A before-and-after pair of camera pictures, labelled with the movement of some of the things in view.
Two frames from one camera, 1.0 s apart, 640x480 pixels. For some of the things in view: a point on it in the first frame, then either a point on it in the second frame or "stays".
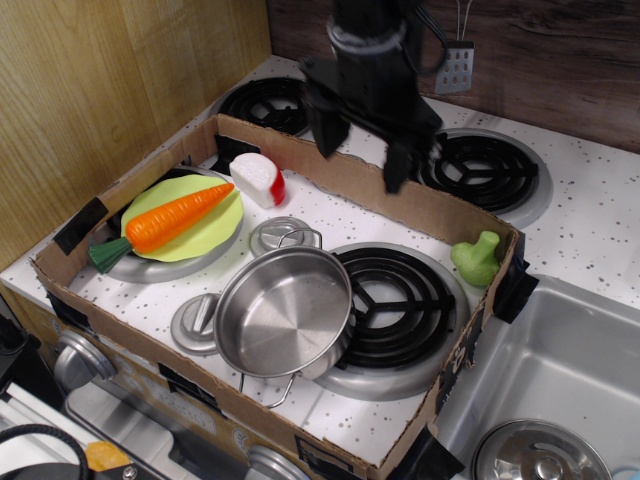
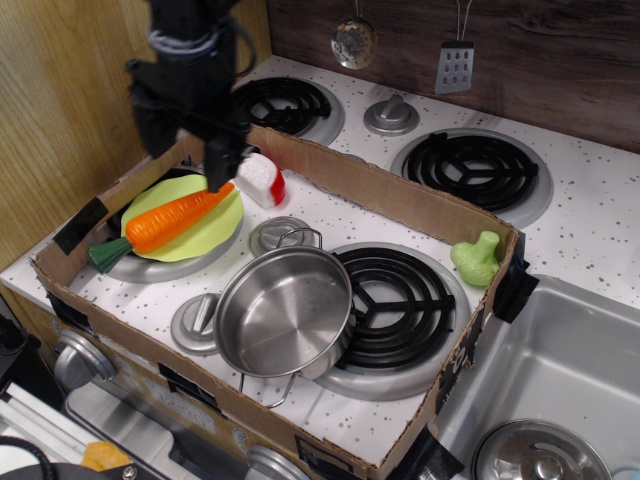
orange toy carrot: (149, 229) stays
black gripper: (376, 92) → (201, 85)
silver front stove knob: (80, 361) stays
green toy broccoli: (477, 264) stays
